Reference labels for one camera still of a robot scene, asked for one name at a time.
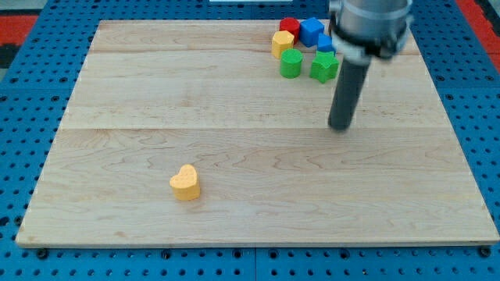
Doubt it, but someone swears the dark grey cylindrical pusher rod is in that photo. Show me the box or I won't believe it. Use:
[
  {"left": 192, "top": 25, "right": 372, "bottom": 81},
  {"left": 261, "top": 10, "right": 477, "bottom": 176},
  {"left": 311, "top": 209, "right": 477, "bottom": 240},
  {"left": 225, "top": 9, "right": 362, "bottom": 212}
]
[{"left": 328, "top": 59, "right": 370, "bottom": 131}]

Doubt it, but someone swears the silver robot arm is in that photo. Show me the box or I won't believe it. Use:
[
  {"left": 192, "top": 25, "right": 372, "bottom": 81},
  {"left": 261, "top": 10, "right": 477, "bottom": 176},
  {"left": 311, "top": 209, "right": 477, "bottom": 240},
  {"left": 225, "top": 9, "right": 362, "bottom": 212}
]
[{"left": 328, "top": 0, "right": 413, "bottom": 131}]

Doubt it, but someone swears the yellow heart block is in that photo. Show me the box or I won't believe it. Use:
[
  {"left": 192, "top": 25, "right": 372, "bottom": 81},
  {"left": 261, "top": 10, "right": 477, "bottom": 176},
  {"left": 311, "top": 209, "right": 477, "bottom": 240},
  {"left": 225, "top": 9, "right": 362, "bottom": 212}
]
[{"left": 170, "top": 164, "right": 201, "bottom": 201}]

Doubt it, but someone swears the green star block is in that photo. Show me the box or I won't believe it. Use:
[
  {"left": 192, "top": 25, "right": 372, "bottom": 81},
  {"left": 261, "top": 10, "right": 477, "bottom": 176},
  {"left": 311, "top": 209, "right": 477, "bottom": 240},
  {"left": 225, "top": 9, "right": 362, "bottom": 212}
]
[{"left": 309, "top": 51, "right": 339, "bottom": 84}]

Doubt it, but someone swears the small blue block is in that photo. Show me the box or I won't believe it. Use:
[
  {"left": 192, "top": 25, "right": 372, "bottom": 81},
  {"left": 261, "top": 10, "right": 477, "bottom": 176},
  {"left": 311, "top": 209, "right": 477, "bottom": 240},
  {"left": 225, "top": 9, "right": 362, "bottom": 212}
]
[{"left": 316, "top": 34, "right": 336, "bottom": 53}]

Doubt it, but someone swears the blue cube block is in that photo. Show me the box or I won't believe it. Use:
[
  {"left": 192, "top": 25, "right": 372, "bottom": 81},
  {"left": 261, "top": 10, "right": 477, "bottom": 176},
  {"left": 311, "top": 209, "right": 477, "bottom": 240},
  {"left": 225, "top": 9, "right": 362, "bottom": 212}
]
[{"left": 299, "top": 17, "right": 325, "bottom": 47}]

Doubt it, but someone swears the green cylinder block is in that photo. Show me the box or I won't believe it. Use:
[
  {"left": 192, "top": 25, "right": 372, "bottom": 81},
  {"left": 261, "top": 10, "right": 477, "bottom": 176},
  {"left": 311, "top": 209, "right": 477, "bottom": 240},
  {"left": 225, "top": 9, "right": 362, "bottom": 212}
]
[{"left": 280, "top": 48, "right": 303, "bottom": 79}]

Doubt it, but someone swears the yellow hexagon block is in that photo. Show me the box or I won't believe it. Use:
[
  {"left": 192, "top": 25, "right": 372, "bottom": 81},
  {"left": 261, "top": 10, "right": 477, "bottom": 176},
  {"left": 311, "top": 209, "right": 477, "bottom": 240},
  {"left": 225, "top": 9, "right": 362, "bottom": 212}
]
[{"left": 271, "top": 30, "right": 295, "bottom": 59}]

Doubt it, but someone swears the red cylinder block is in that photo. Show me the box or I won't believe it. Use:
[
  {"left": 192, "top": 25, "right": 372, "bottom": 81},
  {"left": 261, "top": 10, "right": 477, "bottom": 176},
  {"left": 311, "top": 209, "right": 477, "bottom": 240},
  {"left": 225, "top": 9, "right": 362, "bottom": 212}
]
[{"left": 279, "top": 17, "right": 300, "bottom": 44}]

